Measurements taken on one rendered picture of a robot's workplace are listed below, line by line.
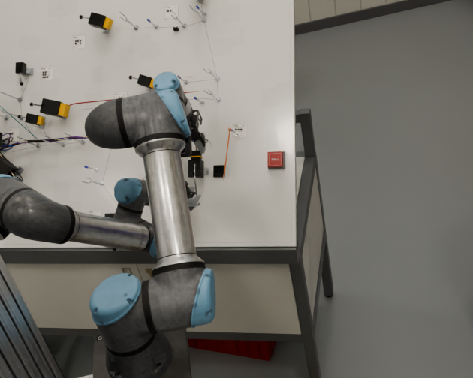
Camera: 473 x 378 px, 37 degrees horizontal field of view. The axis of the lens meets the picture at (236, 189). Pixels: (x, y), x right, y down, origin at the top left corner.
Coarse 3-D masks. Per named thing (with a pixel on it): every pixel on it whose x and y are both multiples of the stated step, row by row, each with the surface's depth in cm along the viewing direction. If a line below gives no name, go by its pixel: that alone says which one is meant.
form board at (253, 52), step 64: (0, 0) 261; (64, 0) 254; (128, 0) 248; (192, 0) 242; (256, 0) 236; (0, 64) 258; (64, 64) 252; (128, 64) 246; (192, 64) 240; (256, 64) 234; (0, 128) 256; (64, 128) 249; (256, 128) 232; (64, 192) 247; (256, 192) 230
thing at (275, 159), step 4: (268, 152) 227; (272, 152) 226; (276, 152) 226; (280, 152) 226; (268, 156) 227; (272, 156) 226; (276, 156) 226; (280, 156) 226; (268, 160) 226; (272, 160) 226; (276, 160) 226; (280, 160) 225; (268, 164) 226; (272, 164) 226; (276, 164) 226; (280, 164) 225
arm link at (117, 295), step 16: (96, 288) 149; (112, 288) 148; (128, 288) 146; (144, 288) 147; (96, 304) 145; (112, 304) 144; (128, 304) 143; (144, 304) 145; (96, 320) 146; (112, 320) 144; (128, 320) 145; (144, 320) 145; (112, 336) 147; (128, 336) 147; (144, 336) 150
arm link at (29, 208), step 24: (24, 192) 165; (24, 216) 162; (48, 216) 164; (72, 216) 168; (96, 216) 178; (48, 240) 166; (72, 240) 172; (96, 240) 176; (120, 240) 182; (144, 240) 188
